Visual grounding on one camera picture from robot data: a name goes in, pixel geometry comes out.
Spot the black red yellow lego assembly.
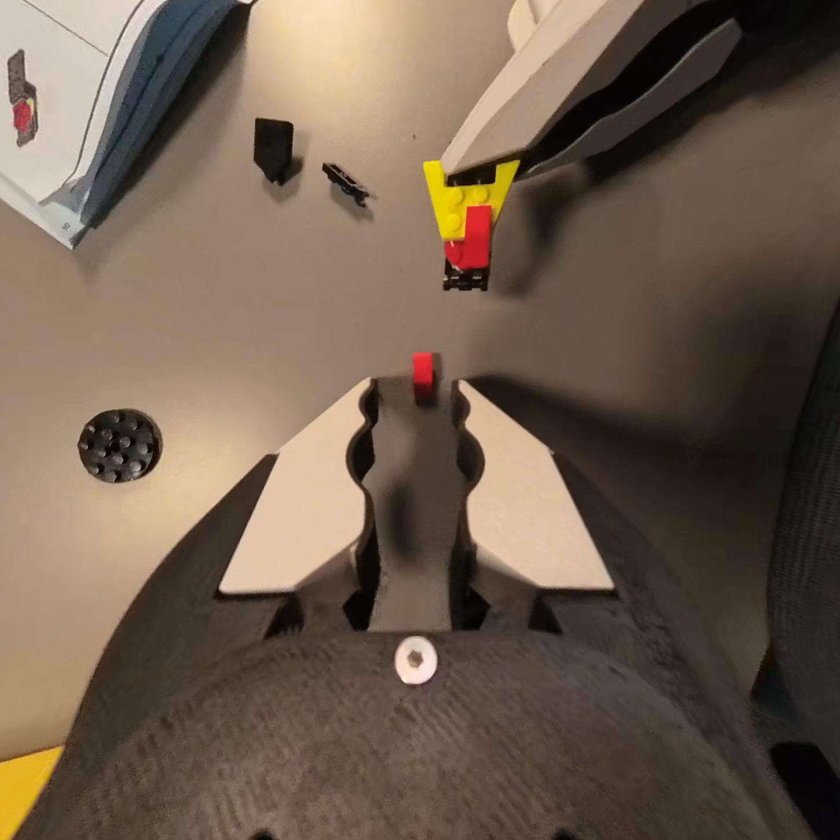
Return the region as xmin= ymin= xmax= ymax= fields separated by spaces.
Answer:
xmin=423 ymin=159 xmax=521 ymax=293

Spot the black lego slope piece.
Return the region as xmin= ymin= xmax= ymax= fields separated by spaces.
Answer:
xmin=253 ymin=118 xmax=295 ymax=186

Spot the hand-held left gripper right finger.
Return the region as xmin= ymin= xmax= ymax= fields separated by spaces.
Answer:
xmin=451 ymin=377 xmax=616 ymax=618

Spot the open instruction booklet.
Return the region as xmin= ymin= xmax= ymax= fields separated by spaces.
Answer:
xmin=0 ymin=0 xmax=253 ymax=250

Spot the small black lego clip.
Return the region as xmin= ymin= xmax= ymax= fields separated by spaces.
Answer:
xmin=322 ymin=162 xmax=370 ymax=207

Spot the black round lego plate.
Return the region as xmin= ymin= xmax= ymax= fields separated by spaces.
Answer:
xmin=77 ymin=409 xmax=163 ymax=484

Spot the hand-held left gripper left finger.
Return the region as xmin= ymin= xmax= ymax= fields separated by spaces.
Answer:
xmin=218 ymin=377 xmax=382 ymax=614

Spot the yellow plastic bin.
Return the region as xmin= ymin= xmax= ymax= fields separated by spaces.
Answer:
xmin=0 ymin=745 xmax=65 ymax=840

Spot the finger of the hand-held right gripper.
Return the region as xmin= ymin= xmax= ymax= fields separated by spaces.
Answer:
xmin=440 ymin=0 xmax=698 ymax=177
xmin=524 ymin=18 xmax=744 ymax=179

